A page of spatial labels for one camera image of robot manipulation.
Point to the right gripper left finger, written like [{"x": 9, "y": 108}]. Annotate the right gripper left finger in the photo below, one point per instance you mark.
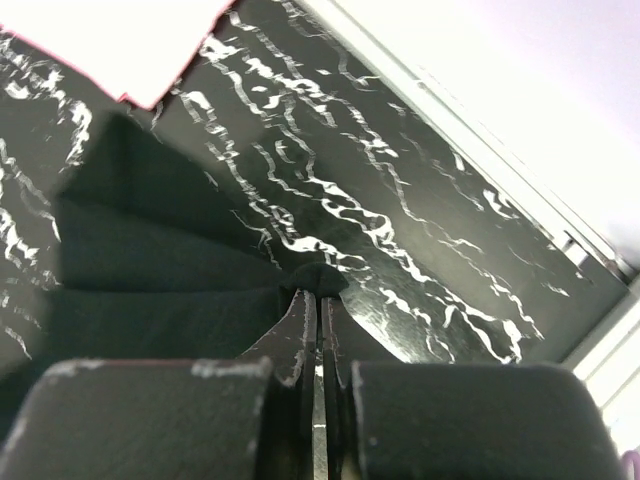
[{"x": 273, "y": 411}]

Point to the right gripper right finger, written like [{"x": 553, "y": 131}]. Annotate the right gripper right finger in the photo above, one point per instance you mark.
[{"x": 343, "y": 342}]

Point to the black t shirt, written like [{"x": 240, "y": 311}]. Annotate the black t shirt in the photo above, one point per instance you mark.
[{"x": 152, "y": 262}]

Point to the black marble pattern mat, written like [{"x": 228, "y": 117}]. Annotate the black marble pattern mat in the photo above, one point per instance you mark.
[{"x": 316, "y": 152}]

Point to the folded pink t shirt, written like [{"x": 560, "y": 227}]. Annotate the folded pink t shirt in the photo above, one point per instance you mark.
[{"x": 132, "y": 50}]

